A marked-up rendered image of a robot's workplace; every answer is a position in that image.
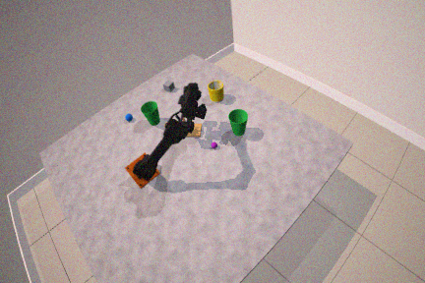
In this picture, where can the green cup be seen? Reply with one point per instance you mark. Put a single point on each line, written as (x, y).
(150, 110)
(238, 119)

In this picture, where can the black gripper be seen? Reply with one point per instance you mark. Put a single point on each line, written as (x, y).
(185, 123)

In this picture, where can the yellow cup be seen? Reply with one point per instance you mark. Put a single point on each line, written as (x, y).
(216, 91)

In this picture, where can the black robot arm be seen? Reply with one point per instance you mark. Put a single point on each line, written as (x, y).
(174, 133)

